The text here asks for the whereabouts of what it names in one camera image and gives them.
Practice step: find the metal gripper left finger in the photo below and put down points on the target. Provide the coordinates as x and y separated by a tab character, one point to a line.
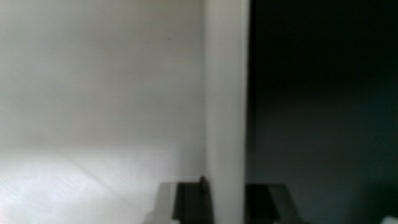
184	204

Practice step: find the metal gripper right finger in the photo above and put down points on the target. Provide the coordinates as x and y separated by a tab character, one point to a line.
271	207

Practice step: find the white square tabletop part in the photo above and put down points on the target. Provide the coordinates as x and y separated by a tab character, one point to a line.
122	108

